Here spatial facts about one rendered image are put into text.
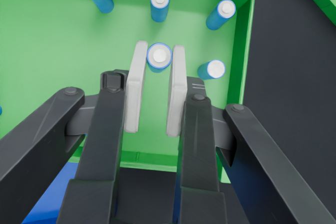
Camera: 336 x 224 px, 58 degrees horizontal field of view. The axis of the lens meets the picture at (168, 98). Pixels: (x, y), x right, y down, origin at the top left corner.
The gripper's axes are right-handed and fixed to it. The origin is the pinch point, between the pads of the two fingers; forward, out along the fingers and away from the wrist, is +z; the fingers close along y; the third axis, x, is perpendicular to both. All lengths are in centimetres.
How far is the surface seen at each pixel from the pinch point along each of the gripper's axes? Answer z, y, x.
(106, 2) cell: 14.9, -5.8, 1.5
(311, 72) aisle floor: 55, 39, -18
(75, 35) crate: 16.9, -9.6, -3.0
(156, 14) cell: 14.5, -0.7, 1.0
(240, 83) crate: 11.0, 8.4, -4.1
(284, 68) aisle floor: 55, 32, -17
